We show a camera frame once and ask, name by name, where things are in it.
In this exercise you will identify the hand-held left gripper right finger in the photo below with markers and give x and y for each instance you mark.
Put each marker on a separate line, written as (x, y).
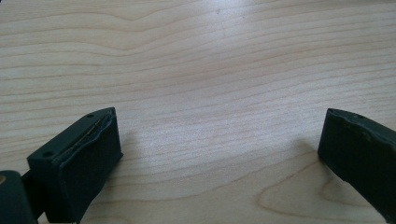
(361, 152)

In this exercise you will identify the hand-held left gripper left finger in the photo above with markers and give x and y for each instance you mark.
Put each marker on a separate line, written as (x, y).
(77, 161)

